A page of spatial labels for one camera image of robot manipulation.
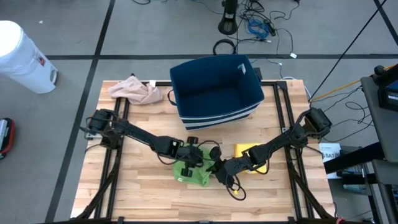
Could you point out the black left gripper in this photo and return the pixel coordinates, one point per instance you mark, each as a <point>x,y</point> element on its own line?
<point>191,155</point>

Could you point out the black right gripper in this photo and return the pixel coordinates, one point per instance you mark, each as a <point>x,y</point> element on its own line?
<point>231,168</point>

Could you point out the green microfibre towel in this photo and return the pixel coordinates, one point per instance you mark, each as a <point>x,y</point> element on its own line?
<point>199,179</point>

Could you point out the yellow fluffy towel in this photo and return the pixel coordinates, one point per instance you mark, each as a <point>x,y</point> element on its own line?
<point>241,150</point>

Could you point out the pale pink woven towel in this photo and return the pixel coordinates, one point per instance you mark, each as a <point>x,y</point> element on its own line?
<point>136,91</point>

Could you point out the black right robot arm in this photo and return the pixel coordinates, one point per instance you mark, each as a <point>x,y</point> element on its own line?
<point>280,140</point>

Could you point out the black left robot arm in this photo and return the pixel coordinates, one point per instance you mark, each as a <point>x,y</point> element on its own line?
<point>140,133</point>

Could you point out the navy white-striped fabric basket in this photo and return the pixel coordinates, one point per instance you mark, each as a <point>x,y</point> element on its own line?
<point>214,90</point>

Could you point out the black power strip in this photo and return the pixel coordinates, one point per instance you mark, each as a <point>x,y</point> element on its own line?
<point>258,74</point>

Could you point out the white printed paper sheet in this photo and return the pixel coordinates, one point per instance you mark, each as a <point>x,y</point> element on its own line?
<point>329,154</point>

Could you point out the black beam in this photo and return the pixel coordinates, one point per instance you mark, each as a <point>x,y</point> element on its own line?
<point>354,158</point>

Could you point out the small white adapter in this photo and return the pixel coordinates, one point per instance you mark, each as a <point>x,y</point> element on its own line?
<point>293,55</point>

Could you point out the black stand base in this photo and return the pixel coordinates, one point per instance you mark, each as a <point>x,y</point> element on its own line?
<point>228,25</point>

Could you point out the black power adapter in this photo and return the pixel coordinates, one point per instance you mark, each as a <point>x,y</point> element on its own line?
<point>270,28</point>

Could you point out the grey cart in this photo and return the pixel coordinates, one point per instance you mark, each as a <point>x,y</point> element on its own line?
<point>382,130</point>

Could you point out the thin black pole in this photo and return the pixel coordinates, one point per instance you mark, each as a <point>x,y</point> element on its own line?
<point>349,49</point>

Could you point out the black electronic box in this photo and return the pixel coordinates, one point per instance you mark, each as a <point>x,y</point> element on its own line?
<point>388,93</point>

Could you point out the red and black floor device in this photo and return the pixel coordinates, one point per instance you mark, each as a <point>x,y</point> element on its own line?
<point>6,137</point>

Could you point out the white cylindrical trash can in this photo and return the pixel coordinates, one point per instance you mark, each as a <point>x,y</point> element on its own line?
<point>21,59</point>

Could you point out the black aluminium table frame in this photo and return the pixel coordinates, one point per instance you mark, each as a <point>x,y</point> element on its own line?
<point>281,84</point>

